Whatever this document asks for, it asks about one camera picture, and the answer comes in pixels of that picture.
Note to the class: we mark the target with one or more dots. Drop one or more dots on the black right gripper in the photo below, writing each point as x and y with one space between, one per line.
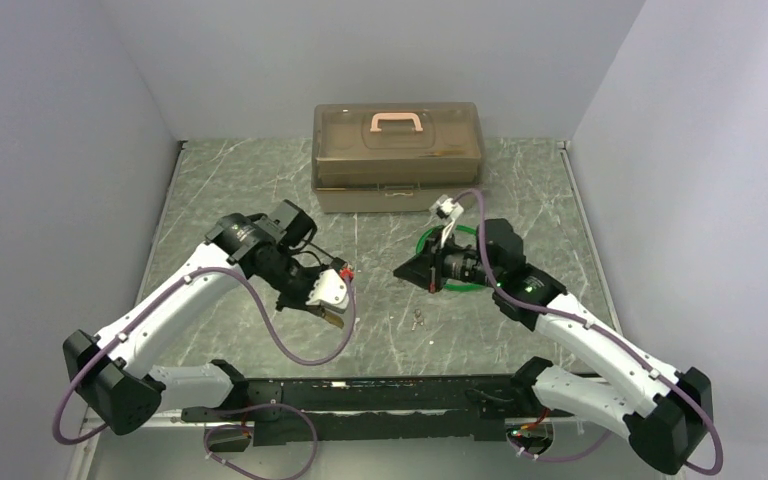
425 270

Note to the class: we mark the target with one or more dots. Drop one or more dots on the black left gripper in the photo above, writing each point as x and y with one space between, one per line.
300 303

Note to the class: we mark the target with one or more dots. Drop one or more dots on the green cable lock loop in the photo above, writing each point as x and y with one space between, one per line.
470 286

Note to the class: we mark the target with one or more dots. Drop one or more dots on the brass padlock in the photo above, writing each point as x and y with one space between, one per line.
334 319

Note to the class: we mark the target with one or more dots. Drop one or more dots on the black cable lock loop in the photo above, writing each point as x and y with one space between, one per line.
308 248

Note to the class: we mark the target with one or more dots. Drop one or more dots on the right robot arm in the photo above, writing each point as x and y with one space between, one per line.
662 412

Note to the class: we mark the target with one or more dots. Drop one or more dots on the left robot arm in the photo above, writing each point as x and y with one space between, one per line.
115 370

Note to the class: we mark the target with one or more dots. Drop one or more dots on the small silver key pair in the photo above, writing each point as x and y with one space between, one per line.
418 320

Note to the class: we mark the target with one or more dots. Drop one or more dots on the translucent brown plastic toolbox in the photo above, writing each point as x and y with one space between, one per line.
394 157

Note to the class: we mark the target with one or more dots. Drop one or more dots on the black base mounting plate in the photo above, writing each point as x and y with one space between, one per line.
277 412

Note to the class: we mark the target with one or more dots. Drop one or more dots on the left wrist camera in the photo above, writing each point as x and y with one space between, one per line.
331 291

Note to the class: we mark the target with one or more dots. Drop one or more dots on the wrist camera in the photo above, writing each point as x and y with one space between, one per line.
331 291
448 210

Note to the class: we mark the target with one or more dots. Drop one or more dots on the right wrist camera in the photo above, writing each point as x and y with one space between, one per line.
448 210

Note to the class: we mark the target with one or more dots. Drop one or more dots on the aluminium extrusion rail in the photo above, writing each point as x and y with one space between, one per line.
93 420

